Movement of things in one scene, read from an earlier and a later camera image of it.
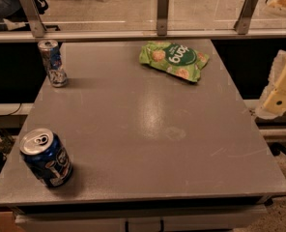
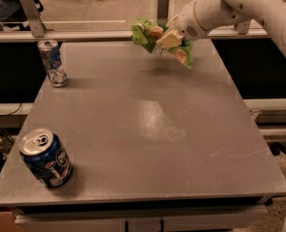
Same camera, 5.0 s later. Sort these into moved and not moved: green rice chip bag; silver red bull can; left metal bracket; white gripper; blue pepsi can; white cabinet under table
Moved: green rice chip bag; white gripper
Not moved: silver red bull can; white cabinet under table; left metal bracket; blue pepsi can
